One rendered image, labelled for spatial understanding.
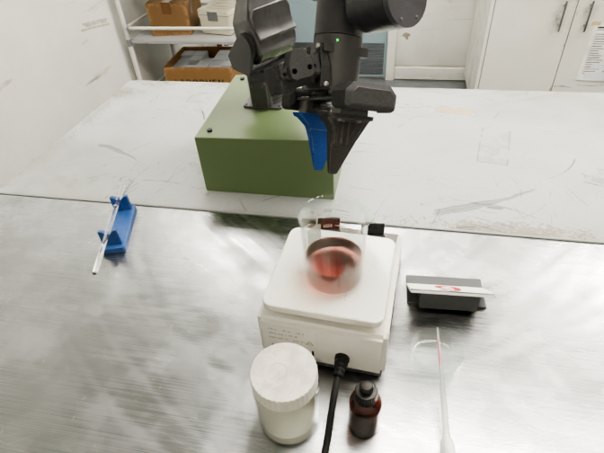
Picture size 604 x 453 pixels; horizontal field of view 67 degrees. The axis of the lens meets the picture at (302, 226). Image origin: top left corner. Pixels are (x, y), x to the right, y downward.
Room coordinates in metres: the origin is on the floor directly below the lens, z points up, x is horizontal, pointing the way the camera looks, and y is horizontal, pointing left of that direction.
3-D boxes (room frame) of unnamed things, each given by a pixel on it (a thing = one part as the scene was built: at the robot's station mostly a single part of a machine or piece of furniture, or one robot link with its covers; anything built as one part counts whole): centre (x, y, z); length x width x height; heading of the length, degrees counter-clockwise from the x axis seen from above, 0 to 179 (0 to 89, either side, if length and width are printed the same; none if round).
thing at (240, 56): (0.70, 0.04, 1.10); 0.09 x 0.07 x 0.06; 127
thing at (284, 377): (0.22, 0.02, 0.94); 0.06 x 0.06 x 0.08
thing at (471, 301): (0.36, -0.16, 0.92); 0.09 x 0.06 x 0.04; 79
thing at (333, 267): (0.32, -0.03, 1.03); 0.07 x 0.06 x 0.08; 78
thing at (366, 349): (0.36, -0.04, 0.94); 0.22 x 0.13 x 0.08; 163
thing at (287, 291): (0.33, -0.03, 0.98); 0.12 x 0.12 x 0.01; 73
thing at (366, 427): (0.21, -0.05, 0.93); 0.03 x 0.03 x 0.07
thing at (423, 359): (0.27, -0.13, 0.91); 0.06 x 0.06 x 0.02
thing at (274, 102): (0.71, 0.04, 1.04); 0.07 x 0.07 x 0.06; 71
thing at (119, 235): (0.53, 0.27, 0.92); 0.10 x 0.03 x 0.04; 4
